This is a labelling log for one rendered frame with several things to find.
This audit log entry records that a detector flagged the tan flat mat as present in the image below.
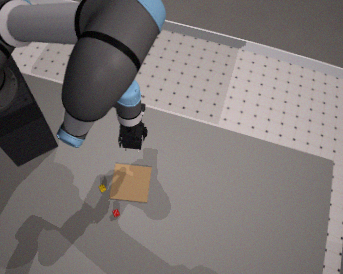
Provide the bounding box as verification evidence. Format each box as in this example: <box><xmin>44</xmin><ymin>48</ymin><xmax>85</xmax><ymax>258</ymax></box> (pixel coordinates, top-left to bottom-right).
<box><xmin>109</xmin><ymin>163</ymin><xmax>152</xmax><ymax>203</ymax></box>

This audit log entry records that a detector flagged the red die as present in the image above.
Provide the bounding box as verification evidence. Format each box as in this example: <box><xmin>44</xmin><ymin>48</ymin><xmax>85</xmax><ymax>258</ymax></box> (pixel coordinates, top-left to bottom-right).
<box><xmin>112</xmin><ymin>209</ymin><xmax>120</xmax><ymax>217</ymax></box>

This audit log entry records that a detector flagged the yellow die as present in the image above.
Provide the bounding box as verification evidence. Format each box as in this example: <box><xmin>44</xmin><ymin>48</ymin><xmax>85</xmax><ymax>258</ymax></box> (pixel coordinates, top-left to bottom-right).
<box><xmin>99</xmin><ymin>184</ymin><xmax>106</xmax><ymax>192</ymax></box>

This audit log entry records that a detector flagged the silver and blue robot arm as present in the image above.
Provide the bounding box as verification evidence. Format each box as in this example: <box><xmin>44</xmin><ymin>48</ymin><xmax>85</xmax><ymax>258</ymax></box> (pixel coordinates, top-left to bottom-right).
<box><xmin>0</xmin><ymin>0</ymin><xmax>166</xmax><ymax>148</ymax></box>

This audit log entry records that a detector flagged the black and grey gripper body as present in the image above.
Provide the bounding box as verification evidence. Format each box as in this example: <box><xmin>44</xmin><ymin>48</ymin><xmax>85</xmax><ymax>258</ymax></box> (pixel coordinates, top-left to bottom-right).
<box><xmin>118</xmin><ymin>119</ymin><xmax>144</xmax><ymax>150</ymax></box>

